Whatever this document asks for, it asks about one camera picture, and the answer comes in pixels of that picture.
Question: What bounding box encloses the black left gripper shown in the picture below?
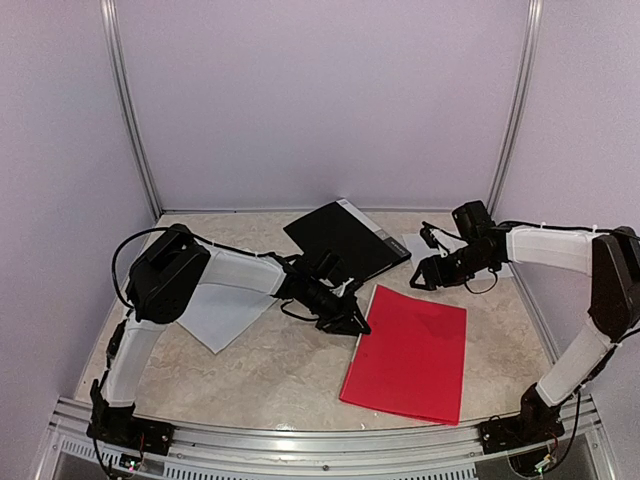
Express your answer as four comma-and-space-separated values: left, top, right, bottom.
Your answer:
302, 279, 370, 336

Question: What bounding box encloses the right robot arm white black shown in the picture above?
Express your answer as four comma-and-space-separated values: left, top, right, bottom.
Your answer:
410, 200, 639, 444

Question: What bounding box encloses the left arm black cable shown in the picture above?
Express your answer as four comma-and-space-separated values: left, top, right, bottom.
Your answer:
110, 228, 166, 311

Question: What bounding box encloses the aluminium frame post left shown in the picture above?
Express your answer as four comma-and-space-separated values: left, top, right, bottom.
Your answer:
99, 0, 164, 220

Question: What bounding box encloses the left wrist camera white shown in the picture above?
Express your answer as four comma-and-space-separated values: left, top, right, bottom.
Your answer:
332, 277, 362, 298

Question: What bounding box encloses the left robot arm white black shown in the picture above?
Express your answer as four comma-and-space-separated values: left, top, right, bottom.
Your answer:
90, 223, 371, 445

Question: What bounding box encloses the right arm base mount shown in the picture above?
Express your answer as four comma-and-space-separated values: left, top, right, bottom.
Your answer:
477, 415, 565, 454

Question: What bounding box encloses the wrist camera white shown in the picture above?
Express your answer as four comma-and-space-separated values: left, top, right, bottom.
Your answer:
332, 277, 362, 298
419, 221, 467, 257

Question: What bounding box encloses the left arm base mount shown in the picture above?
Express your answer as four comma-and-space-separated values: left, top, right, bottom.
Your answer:
87, 406, 175, 456

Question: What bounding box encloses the red clip file folder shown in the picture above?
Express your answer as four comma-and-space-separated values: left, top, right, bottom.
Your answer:
339, 285, 467, 426

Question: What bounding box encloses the aluminium frame post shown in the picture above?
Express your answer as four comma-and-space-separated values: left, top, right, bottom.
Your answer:
99, 0, 164, 220
487, 0, 544, 214

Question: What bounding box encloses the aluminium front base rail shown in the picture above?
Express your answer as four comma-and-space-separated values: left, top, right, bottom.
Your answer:
34, 397, 616, 480

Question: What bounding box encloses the blank white paper sheet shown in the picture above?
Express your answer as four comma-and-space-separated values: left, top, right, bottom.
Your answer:
402, 232, 514, 281

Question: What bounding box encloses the aluminium frame post right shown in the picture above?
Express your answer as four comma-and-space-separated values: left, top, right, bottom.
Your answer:
487, 0, 544, 214

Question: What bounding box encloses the black clip file folder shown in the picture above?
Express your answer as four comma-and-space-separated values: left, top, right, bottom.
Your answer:
284, 199, 411, 285

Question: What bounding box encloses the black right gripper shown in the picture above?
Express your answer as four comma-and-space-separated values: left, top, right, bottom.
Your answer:
410, 243, 495, 291

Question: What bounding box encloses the aluminium frame rail back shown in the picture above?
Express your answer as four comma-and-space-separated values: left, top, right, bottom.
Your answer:
158, 207, 489, 217

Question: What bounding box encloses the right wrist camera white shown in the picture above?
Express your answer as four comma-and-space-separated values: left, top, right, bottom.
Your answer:
419, 221, 467, 257

